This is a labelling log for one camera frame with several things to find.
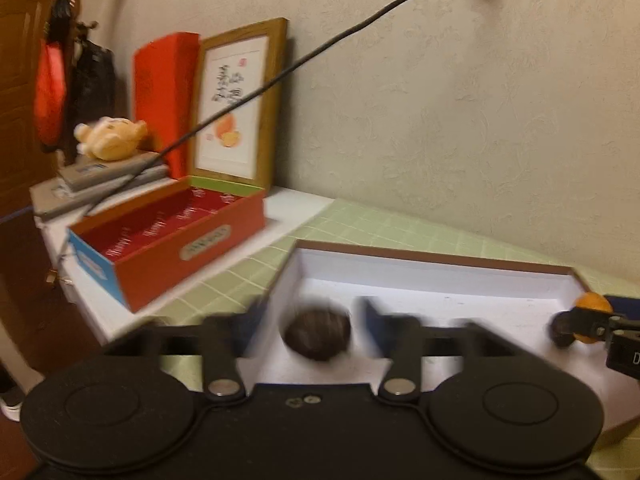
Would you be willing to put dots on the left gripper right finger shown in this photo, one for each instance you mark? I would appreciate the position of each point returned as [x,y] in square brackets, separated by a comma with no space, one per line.
[403,340]

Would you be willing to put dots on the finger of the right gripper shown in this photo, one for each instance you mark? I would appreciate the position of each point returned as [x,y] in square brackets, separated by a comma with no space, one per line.
[626,306]
[569,317]

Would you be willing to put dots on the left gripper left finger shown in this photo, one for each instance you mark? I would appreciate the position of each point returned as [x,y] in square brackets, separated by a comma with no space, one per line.
[219,340]

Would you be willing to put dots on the orange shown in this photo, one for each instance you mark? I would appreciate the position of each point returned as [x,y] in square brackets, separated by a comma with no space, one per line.
[592,313]

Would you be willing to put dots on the dark round fruit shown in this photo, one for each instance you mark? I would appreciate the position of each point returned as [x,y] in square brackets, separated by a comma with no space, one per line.
[559,337]

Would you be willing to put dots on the green brown kiwi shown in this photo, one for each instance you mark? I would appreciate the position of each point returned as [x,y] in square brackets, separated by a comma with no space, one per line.
[319,334]

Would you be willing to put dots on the brown shallow cardboard box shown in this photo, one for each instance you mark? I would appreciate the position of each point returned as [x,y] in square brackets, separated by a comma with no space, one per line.
[512,299]

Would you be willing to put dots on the red open gift box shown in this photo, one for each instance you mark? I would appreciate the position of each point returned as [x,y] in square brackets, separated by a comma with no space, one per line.
[139,249]

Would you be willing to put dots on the white cabinet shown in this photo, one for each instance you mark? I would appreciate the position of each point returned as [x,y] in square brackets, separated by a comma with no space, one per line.
[285,210]

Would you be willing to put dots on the brown wooden door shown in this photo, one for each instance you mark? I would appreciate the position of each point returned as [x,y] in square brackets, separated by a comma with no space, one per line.
[47,331]

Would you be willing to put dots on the wooden framed calligraphy picture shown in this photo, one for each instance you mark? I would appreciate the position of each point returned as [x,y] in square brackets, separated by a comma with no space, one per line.
[236,117]

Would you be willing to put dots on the stack of grey books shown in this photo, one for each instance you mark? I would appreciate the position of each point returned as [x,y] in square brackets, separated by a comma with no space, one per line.
[80,184]

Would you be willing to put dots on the yellow plush toy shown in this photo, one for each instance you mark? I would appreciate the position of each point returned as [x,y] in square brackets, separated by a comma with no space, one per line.
[110,139]

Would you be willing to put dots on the red paper envelope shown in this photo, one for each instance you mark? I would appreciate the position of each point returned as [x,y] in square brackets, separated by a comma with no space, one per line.
[163,86]

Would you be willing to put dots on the black hanging bag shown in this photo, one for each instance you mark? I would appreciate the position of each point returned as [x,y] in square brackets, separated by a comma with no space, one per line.
[92,92]

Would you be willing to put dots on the red hanging bag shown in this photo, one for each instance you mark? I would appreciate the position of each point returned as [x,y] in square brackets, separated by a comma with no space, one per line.
[50,95]

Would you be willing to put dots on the wooden coat rack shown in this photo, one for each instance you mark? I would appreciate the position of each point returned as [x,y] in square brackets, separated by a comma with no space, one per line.
[70,32]

